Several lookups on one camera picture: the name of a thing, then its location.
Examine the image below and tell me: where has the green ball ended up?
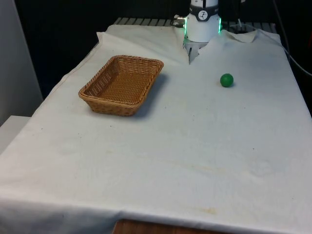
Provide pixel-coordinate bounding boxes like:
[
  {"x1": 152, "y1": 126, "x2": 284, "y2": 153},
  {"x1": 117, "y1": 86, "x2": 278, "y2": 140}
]
[{"x1": 220, "y1": 73, "x2": 234, "y2": 88}]

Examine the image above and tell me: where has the brown wicker basket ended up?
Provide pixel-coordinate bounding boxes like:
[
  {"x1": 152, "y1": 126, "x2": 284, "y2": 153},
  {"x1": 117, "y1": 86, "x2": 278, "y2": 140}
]
[{"x1": 78, "y1": 55, "x2": 164, "y2": 117}]

